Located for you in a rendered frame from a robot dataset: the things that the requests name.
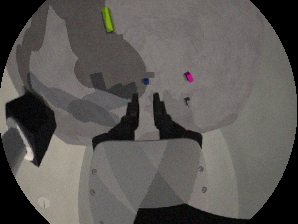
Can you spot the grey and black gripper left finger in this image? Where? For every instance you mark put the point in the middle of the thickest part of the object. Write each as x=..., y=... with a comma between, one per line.
x=128, y=124

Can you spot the magenta rod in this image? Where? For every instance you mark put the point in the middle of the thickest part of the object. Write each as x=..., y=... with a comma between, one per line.
x=189, y=77

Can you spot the lime green rod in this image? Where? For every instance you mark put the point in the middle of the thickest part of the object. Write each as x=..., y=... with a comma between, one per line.
x=108, y=20

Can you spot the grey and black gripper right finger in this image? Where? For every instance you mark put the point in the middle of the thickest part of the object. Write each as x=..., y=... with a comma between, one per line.
x=168, y=129

